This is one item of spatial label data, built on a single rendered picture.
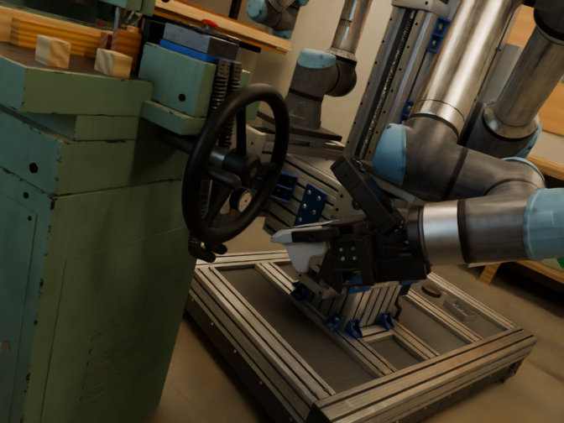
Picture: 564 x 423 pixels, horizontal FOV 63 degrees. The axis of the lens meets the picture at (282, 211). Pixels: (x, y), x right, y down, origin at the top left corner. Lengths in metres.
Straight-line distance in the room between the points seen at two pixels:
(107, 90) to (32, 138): 0.13
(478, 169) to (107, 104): 0.55
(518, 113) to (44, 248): 0.92
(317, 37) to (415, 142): 4.01
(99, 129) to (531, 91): 0.79
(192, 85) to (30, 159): 0.27
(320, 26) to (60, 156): 4.00
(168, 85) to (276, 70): 4.01
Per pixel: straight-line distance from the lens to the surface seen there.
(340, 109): 4.37
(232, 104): 0.70
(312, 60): 1.47
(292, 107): 1.47
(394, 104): 1.36
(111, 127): 0.80
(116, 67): 0.79
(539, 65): 0.98
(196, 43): 0.80
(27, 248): 0.85
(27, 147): 0.81
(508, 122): 1.11
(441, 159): 0.62
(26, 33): 0.87
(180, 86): 0.80
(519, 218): 0.53
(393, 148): 0.62
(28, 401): 1.01
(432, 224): 0.54
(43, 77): 0.70
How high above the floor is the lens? 1.01
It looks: 18 degrees down
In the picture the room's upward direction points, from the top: 18 degrees clockwise
